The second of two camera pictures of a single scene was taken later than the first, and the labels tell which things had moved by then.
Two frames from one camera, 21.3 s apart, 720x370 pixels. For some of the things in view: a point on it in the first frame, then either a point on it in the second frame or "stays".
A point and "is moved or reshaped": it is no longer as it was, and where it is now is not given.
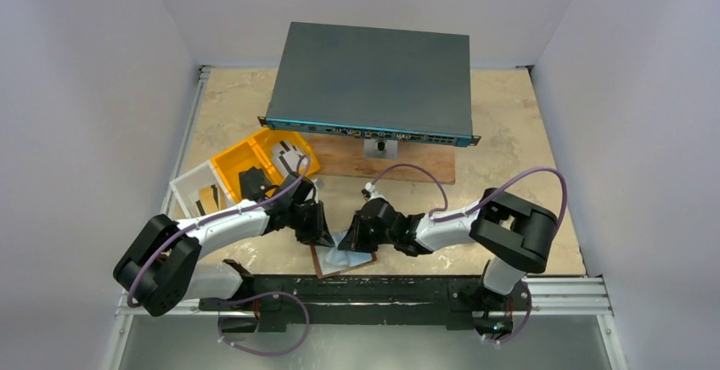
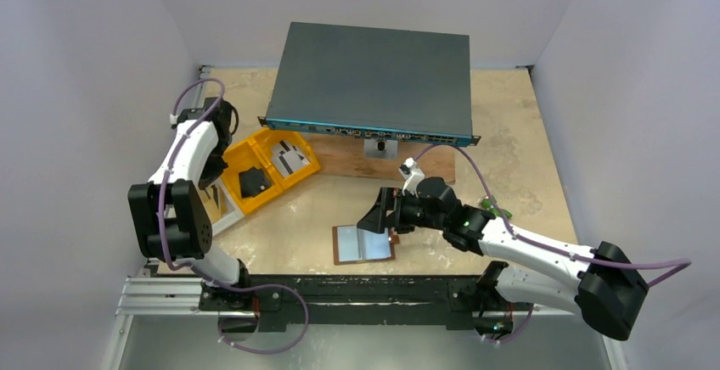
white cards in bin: (285, 156) stays
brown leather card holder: (329, 260) is moved or reshaped
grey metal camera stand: (380, 148) stays
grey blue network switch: (391, 84) stays
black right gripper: (360, 227) to (390, 210)
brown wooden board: (344, 157) stays
